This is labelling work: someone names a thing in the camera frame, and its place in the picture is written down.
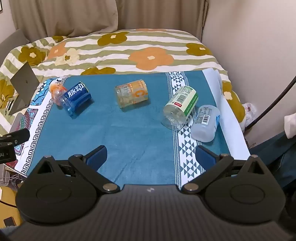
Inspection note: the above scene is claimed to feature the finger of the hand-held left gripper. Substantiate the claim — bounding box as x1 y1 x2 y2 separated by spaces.
0 128 31 146

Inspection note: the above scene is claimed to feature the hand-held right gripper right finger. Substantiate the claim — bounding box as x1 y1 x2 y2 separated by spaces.
178 146 271 194

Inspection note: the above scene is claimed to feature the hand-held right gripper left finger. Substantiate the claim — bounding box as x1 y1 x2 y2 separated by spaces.
29 146 121 194

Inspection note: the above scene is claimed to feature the frosted white plastic cup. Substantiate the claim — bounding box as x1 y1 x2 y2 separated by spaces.
190 105 221 142

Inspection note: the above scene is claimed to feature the orange cartoon print cup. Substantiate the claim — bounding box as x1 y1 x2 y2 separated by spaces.
49 80 67 106

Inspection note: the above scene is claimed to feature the green label clear cup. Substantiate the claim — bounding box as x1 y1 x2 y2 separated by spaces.
163 86 199 130

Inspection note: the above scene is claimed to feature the blue label plastic cup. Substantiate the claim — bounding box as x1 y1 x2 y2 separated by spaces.
58 81 92 116

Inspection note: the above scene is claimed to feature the orange label clear cup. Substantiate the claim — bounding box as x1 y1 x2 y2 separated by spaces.
115 79 148 109

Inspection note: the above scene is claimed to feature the mandala print cloth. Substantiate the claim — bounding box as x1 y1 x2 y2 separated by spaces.
0 77 70 167

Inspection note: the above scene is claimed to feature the teal patterned-border cloth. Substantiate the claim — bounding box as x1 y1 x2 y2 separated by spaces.
22 70 251 186

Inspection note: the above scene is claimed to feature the grey laptop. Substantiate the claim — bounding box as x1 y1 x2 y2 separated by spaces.
9 61 41 135

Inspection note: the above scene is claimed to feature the white plastic bag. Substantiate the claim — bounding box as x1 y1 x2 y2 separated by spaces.
239 102 258 130

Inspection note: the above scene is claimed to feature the dark clothing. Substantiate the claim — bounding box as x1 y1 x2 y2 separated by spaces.
250 132 296 194

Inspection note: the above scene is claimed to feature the white cloth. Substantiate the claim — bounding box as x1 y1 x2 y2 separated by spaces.
284 113 296 139

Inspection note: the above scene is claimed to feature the floral striped blanket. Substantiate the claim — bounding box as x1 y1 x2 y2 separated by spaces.
0 28 246 139

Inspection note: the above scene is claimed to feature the beige curtain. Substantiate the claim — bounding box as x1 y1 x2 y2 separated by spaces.
9 0 208 42

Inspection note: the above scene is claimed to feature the black cable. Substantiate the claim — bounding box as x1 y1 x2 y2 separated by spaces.
244 77 296 131

